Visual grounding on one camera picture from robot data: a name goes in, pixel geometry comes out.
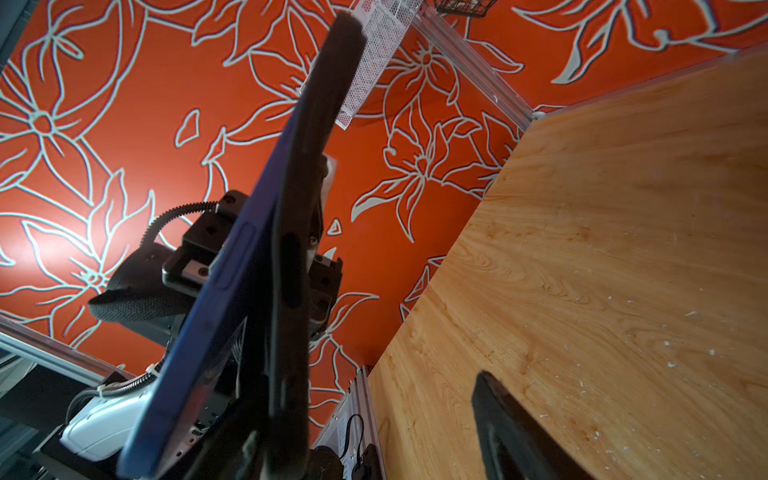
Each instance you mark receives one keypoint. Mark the black wire wall basket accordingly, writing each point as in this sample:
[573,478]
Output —
[465,8]

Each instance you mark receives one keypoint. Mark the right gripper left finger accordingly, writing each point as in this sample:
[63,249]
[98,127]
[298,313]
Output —
[232,449]

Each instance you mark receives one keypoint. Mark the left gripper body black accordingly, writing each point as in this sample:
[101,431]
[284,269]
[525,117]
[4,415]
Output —
[189,267]

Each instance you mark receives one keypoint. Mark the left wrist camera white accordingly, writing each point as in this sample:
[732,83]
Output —
[331,166]

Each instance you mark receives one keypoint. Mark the black smartphone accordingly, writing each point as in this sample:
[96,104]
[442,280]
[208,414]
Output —
[196,360]

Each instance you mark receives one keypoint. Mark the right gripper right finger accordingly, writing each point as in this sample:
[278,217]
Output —
[512,443]

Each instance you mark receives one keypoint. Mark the white mesh wall basket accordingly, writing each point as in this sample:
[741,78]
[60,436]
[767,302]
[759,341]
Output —
[385,24]

